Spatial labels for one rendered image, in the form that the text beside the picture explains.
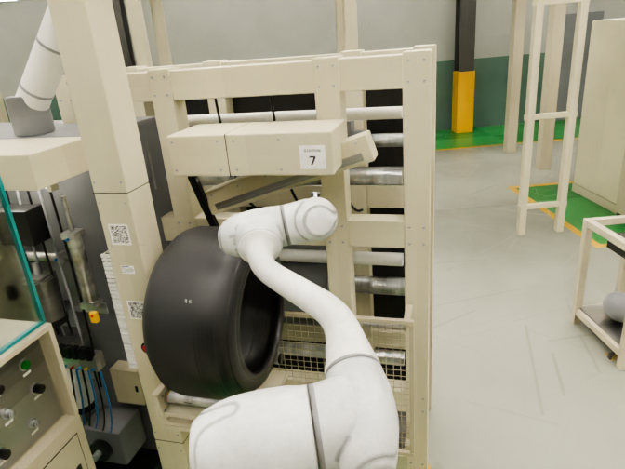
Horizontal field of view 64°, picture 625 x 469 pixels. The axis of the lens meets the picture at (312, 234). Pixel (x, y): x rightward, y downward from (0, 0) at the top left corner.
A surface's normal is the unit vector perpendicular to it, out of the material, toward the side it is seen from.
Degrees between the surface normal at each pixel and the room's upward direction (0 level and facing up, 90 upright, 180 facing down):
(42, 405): 90
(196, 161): 90
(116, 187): 90
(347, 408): 24
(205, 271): 36
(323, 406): 19
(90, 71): 90
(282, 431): 44
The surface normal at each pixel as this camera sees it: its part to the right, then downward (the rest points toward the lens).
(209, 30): 0.04, 0.36
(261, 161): -0.26, 0.37
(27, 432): 0.96, 0.03
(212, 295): 0.02, -0.29
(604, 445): -0.07, -0.93
